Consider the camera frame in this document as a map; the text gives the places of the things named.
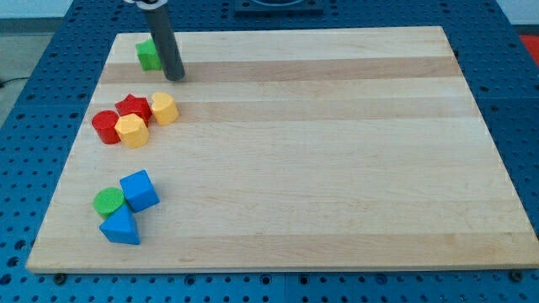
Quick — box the blue triangle block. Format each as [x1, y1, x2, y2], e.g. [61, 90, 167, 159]
[99, 205, 141, 245]

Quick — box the red cylinder block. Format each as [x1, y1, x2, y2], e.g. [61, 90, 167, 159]
[92, 110, 120, 145]

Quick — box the black cable on floor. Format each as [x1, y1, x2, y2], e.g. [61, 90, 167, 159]
[0, 76, 29, 89]

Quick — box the blue cube block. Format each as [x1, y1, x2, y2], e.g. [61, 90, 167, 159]
[120, 170, 160, 213]

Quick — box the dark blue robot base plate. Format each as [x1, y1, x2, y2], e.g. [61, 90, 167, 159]
[233, 0, 324, 16]

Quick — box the yellow heart block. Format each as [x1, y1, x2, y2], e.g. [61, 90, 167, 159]
[151, 92, 179, 126]

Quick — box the green cylinder block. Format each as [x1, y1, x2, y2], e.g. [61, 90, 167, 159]
[93, 188, 125, 220]

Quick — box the red star block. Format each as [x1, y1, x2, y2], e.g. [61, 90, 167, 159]
[115, 94, 152, 126]

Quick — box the yellow hexagon block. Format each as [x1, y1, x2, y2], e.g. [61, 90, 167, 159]
[115, 114, 149, 149]

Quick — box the light wooden board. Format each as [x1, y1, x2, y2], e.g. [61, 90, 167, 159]
[26, 26, 538, 274]

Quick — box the green star block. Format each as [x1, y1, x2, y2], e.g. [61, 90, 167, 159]
[136, 39, 162, 71]

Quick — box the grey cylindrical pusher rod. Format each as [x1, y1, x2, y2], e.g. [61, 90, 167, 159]
[140, 0, 185, 82]

